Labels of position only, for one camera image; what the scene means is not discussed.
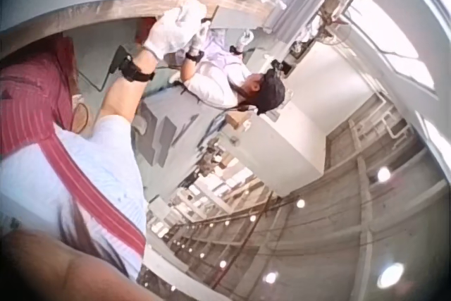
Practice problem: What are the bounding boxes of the person's right hand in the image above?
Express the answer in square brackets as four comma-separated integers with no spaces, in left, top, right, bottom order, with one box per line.
[142,7,204,61]

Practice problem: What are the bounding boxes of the flat grey panel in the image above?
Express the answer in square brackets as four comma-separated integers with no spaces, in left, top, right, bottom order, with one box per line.
[210,4,269,31]

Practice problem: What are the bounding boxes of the row of ceiling lamps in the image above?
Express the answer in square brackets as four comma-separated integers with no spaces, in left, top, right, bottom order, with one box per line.
[154,166,406,291]

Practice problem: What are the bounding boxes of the black wrist band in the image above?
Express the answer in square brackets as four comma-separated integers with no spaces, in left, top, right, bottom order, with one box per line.
[108,44,156,84]

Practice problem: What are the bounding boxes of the grey ribbed panel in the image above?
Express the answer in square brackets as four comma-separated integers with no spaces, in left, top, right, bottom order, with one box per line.
[263,0,329,38]

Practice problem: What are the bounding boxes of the storage shelves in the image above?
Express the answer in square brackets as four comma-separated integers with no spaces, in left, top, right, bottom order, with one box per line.
[147,145,276,245]

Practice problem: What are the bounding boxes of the dark grey floor mat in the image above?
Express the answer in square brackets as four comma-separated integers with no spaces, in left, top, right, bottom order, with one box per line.
[135,103,199,168]

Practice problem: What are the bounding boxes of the thin black cable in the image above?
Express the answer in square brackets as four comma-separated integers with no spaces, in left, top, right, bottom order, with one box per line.
[75,68,111,91]

